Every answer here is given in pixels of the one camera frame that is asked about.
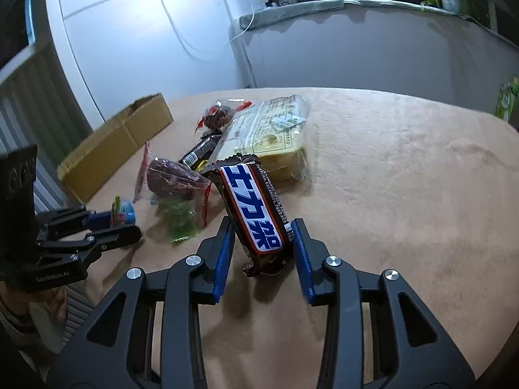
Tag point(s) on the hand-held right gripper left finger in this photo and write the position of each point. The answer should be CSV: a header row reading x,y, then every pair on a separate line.
x,y
222,259

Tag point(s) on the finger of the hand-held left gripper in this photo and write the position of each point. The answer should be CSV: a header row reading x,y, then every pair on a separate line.
x,y
109,240
77,221

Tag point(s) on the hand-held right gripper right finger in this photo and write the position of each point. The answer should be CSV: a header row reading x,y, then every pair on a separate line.
x,y
303,263

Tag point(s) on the small blue candy packet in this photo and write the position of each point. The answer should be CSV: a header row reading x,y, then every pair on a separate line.
x,y
123,210

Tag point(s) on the brown chocolate bar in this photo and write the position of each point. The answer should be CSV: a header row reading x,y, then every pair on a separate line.
x,y
251,210

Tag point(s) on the brown cardboard box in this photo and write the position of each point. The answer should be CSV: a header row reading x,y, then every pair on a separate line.
x,y
117,142

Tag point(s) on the black snack packet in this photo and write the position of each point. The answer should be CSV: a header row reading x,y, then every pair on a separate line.
x,y
200,152

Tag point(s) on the person's left hand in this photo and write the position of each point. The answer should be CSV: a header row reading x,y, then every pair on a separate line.
x,y
52,308

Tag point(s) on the green candy packet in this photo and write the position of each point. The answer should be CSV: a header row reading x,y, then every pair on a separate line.
x,y
182,223

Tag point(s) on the purple snack in clear packet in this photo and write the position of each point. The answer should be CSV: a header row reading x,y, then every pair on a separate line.
x,y
170,178

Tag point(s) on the grey ribbed radiator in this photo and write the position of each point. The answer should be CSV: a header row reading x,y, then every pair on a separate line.
x,y
48,101

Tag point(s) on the sliced bread in clear bag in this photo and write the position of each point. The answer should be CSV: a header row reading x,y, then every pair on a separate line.
x,y
267,137

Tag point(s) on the red-brown snack in clear packet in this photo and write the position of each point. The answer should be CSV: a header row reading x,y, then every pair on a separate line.
x,y
217,116

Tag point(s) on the green white canister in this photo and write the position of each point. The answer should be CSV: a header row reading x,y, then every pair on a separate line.
x,y
509,99

